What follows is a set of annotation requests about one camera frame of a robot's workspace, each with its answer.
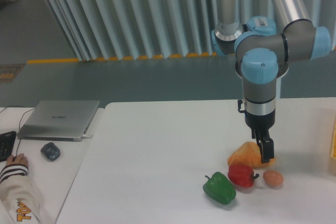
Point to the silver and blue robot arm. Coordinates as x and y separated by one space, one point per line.
260 55

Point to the red bell pepper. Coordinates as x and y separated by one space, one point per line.
242 175

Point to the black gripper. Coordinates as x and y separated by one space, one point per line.
260 117

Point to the green bell pepper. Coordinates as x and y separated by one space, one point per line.
219 188

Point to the brown egg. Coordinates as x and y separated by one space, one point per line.
273 178

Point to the silver closed laptop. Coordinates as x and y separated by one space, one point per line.
61 120

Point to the person's hand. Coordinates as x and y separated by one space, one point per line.
20 159

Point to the white folding partition screen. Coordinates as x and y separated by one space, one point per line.
136 28

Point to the black keyboard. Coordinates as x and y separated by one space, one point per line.
7 141

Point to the orange triangular bread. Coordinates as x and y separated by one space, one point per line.
249 154

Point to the white striped sleeve forearm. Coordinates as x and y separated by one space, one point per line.
19 203

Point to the dark grey earbud case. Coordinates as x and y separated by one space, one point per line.
50 151

